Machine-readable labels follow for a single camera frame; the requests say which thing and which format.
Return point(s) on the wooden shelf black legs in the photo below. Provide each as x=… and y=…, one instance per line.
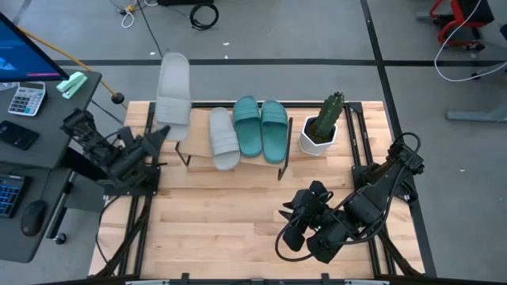
x=198, y=134

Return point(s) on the grey rubber slide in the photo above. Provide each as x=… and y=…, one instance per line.
x=173, y=95
x=224, y=138

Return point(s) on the black smartphone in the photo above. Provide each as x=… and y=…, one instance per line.
x=17, y=135

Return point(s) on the black computer mouse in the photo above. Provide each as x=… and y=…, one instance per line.
x=33, y=217

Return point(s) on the red black stool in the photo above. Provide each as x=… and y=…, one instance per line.
x=455, y=20

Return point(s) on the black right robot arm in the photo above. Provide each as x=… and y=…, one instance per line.
x=376, y=194

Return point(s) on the white hexagonal plant pot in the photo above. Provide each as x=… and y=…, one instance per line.
x=313, y=146

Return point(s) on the grey desk foot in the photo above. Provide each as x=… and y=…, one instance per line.
x=475, y=115

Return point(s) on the teal rubber slide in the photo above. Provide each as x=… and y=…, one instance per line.
x=274, y=132
x=247, y=126

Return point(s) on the computer monitor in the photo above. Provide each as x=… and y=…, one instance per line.
x=24, y=51

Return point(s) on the black keyboard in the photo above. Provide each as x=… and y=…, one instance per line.
x=10, y=196

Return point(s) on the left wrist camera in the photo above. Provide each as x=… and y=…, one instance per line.
x=126, y=137

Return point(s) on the black desk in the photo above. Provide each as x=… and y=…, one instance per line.
x=51, y=118

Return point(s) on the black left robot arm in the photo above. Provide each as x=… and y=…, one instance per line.
x=87, y=134

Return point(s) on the mint green stapler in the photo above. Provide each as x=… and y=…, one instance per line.
x=71, y=85

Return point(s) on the black round knob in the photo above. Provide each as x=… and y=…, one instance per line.
x=117, y=98

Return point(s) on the grey calculator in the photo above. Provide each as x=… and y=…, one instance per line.
x=27, y=99

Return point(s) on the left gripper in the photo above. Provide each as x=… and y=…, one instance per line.
x=132, y=160

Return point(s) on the black aluminium rig frame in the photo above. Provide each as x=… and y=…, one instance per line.
x=214, y=105

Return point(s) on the green cactus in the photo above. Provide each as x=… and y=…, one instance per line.
x=328, y=115

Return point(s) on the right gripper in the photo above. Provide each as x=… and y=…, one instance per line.
x=313, y=207

